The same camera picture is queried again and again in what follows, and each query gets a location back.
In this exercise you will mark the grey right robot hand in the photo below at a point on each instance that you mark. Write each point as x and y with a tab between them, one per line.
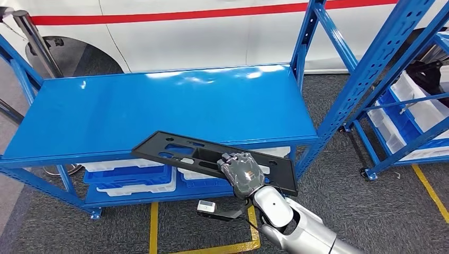
245	175

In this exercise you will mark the black plastic car part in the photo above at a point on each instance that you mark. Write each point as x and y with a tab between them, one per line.
280	178

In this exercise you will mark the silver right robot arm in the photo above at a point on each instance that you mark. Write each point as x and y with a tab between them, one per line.
298	231

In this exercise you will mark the blue metal shelf rack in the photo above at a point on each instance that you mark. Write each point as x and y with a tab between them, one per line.
140	112
386	83

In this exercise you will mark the blue plastic bin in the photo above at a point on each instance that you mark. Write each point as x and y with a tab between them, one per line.
400	122
122	175
200	183

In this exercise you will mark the white car with red stripe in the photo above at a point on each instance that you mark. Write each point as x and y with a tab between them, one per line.
175	45

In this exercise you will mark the large white plastic bin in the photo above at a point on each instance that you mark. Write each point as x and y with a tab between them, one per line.
421	112

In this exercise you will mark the black parts in bin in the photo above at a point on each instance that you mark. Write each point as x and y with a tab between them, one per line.
424	77

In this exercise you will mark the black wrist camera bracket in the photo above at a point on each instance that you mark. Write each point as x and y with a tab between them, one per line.
224	214

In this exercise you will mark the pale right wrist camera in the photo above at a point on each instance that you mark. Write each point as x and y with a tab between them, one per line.
206	207

